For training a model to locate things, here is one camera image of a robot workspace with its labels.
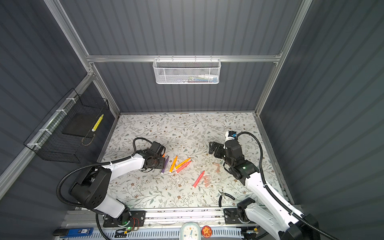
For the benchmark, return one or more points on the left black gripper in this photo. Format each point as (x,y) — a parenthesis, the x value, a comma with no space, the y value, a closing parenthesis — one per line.
(162,162)

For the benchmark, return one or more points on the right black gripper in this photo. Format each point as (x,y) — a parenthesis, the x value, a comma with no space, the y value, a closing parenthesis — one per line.
(220,147)

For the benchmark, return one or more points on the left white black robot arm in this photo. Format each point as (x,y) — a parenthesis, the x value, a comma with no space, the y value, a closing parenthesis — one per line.
(90,188)

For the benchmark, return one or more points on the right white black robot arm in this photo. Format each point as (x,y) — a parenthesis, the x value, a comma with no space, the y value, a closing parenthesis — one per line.
(278,219)

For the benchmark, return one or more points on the purple marker pen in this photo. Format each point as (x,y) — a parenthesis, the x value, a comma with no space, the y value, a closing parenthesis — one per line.
(165,165)

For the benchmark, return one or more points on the translucent pink caps near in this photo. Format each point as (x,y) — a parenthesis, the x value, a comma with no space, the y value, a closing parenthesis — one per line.
(207,181)

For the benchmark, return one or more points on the yellow highlighter pen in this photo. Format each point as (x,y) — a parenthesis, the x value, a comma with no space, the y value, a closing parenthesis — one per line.
(97,123)

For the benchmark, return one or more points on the floral patterned table mat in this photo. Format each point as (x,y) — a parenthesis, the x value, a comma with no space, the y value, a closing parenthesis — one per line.
(185,136)

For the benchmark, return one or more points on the items in white basket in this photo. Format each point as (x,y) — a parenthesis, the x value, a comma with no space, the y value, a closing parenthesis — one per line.
(200,79)

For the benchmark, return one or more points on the black pad in basket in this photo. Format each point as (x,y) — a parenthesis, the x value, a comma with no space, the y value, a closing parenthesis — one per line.
(80,126)

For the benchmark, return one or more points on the white analog clock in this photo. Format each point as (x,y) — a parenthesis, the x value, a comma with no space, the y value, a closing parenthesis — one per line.
(190,231)

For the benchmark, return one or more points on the red round badge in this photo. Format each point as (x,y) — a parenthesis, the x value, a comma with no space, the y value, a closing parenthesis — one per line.
(207,232)

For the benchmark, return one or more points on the blue black tool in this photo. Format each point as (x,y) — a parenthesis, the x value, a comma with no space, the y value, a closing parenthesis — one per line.
(72,233)

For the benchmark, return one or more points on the black handled pliers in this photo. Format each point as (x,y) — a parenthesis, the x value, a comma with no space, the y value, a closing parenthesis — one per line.
(223,195)

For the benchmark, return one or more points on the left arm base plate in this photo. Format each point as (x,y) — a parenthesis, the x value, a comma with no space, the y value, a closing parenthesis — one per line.
(126,220)

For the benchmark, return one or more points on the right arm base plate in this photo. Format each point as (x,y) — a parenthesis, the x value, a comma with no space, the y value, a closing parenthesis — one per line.
(232,217)

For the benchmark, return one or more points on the white wire mesh basket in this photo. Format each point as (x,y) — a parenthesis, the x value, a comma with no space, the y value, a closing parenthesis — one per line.
(166,73)

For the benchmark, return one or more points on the black wire basket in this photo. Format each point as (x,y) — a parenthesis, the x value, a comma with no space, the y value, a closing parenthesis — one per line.
(50,144)

